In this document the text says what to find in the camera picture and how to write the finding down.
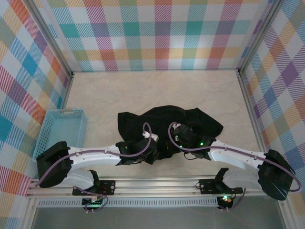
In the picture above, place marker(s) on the black t-shirt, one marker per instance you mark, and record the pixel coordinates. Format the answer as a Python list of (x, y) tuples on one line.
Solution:
[(166, 117)]

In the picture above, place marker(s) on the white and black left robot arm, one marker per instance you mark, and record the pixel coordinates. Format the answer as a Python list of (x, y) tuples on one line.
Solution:
[(95, 157)]

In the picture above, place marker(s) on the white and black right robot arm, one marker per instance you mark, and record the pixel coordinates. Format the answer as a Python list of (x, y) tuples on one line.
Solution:
[(233, 155)]

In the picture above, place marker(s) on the light blue plastic basket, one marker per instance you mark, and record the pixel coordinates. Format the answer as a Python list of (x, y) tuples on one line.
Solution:
[(62, 128)]

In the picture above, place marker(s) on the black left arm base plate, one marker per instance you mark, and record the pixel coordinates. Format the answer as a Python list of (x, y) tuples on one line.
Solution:
[(109, 187)]

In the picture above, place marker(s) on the aluminium mounting rail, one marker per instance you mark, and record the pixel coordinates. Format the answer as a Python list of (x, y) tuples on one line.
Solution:
[(155, 187)]

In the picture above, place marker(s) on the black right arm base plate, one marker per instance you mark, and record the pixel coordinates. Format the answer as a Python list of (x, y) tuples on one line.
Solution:
[(207, 186)]

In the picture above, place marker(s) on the aluminium frame post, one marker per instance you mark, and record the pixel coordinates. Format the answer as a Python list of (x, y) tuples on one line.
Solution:
[(259, 35), (52, 35)]

